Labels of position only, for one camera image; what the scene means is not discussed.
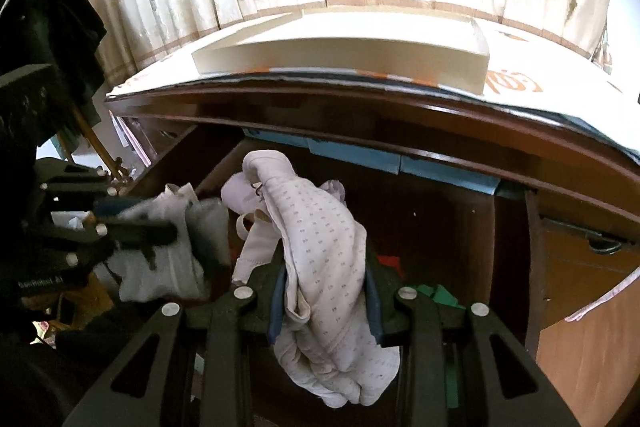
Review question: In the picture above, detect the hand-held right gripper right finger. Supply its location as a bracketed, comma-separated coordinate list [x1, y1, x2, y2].
[365, 257, 581, 427]

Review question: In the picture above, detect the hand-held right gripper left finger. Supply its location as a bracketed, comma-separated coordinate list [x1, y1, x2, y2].
[62, 257, 288, 427]

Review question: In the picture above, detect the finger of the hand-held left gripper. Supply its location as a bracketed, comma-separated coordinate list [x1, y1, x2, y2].
[37, 167, 151, 220]
[30, 217, 178, 268]

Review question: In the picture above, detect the grey white underwear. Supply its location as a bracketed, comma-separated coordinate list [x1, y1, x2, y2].
[102, 187, 233, 303]

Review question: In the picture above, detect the dark red underwear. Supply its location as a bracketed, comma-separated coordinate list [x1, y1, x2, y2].
[372, 252, 408, 280]

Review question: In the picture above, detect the white dotted underwear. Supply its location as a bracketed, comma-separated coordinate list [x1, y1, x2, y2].
[242, 149, 401, 408]

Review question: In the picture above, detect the wooden drawer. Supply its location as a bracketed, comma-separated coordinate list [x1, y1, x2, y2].
[125, 122, 546, 427]

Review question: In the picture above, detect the white board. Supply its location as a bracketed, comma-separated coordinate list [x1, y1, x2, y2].
[191, 7, 490, 95]

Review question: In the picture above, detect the wooden coat rack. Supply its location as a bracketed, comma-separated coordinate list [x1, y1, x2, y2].
[30, 0, 131, 180]

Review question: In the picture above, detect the black hanging jacket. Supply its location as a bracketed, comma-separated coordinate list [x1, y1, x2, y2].
[0, 0, 108, 128]

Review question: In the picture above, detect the colourful patterned cloth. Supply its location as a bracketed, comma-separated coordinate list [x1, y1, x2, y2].
[20, 277, 116, 343]

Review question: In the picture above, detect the blue paper strip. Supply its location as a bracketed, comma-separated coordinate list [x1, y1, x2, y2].
[245, 129, 523, 202]

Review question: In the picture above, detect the wooden desk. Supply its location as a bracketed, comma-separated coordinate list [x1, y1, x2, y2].
[105, 77, 640, 427]

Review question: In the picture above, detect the wooden side cabinet front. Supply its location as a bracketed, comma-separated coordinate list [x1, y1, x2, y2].
[530, 207, 640, 427]

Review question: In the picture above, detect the pink white cloth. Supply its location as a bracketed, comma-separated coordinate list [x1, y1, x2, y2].
[562, 267, 626, 323]

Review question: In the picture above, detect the light printed tablecloth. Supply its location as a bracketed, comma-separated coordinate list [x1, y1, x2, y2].
[107, 14, 640, 162]

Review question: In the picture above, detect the metal drawer handle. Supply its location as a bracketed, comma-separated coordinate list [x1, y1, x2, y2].
[542, 217, 626, 255]

